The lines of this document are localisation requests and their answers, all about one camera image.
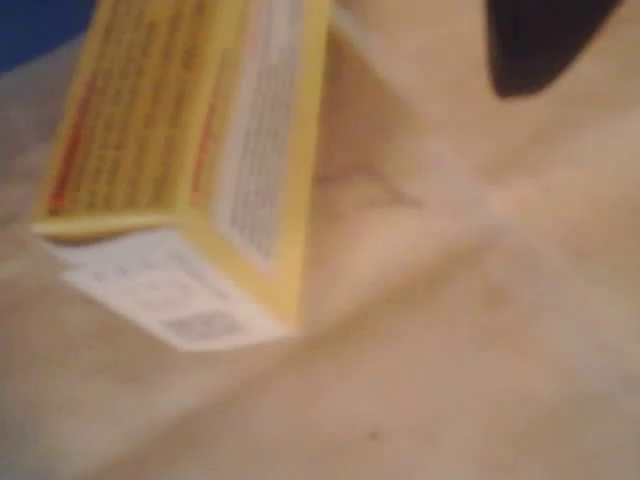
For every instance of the yellow printed cardboard box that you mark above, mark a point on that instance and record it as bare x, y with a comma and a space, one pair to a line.
165, 150

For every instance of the blue bowl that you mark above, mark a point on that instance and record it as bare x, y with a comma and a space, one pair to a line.
35, 30

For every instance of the white table cloth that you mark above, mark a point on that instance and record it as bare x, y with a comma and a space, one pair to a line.
450, 325

